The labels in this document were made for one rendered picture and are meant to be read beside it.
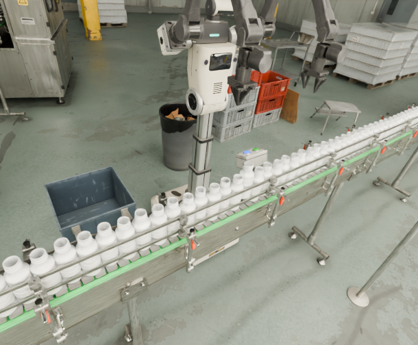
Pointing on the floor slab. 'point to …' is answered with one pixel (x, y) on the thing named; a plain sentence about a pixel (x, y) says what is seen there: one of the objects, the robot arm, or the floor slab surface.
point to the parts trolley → (286, 54)
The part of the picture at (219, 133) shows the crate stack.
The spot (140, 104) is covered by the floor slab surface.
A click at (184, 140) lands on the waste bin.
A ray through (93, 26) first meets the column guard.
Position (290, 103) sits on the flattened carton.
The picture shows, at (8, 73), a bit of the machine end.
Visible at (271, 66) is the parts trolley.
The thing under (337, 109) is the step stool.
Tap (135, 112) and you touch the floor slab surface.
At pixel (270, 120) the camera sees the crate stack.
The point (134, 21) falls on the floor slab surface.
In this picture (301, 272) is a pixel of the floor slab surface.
